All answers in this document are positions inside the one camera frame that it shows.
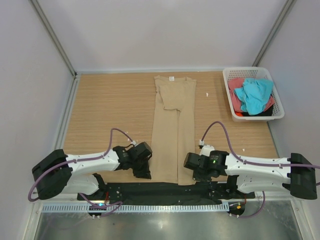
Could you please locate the beige t shirt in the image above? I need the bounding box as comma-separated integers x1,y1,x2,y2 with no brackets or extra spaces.
149,75,197,186

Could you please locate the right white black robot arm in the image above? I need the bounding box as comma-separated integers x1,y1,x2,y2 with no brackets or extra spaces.
183,145,318,200

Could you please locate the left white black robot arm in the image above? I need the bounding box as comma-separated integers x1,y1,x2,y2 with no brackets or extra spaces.
28,142,153,202

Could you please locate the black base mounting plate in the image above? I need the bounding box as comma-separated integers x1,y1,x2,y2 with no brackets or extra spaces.
85,182,256,206

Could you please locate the black garment in basket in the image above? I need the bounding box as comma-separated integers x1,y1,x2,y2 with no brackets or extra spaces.
235,105,274,117

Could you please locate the turquoise t shirt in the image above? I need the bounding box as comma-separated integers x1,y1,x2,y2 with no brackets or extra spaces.
233,78,275,115

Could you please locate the pink t shirt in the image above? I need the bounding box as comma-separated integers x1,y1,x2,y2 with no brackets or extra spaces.
227,78,275,113

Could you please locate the white plastic laundry basket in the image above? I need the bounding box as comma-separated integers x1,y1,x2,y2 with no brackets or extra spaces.
222,67,285,122

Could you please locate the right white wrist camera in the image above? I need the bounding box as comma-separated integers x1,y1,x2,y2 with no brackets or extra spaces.
198,140,215,157

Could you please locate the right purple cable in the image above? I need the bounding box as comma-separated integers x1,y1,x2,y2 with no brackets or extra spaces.
198,121,320,218

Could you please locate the purple cable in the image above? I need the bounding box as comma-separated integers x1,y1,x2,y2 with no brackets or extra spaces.
198,121,320,218
27,128,137,217

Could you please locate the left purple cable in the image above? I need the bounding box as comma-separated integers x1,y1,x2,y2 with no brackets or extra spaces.
27,128,137,217

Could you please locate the white slotted cable duct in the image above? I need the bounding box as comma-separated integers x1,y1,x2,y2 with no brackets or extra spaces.
41,202,229,213

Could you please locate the left aluminium corner post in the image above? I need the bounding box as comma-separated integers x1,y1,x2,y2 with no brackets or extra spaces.
29,0,77,79

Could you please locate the aluminium corner post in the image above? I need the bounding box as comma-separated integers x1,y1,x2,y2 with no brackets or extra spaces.
29,0,77,79
252,0,297,67

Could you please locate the right aluminium corner post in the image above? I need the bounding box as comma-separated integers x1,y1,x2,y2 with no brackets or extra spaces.
252,0,297,67

